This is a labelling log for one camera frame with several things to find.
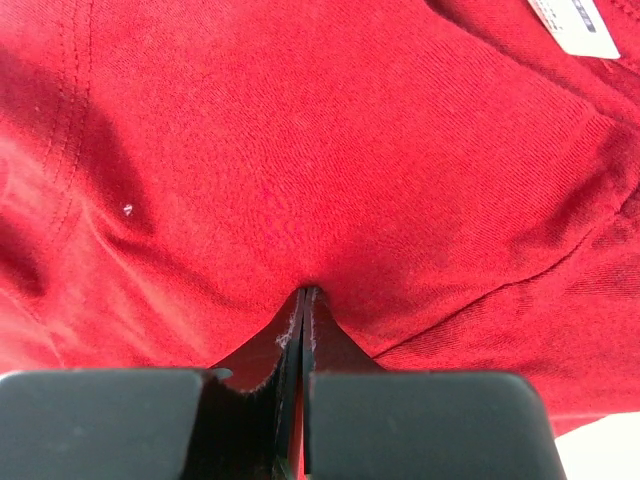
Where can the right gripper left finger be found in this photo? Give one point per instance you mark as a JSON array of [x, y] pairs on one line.
[[239, 419]]

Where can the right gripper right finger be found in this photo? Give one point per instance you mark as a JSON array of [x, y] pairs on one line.
[[362, 421]]

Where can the red t shirt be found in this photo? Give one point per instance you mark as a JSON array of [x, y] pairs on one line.
[[465, 192]]

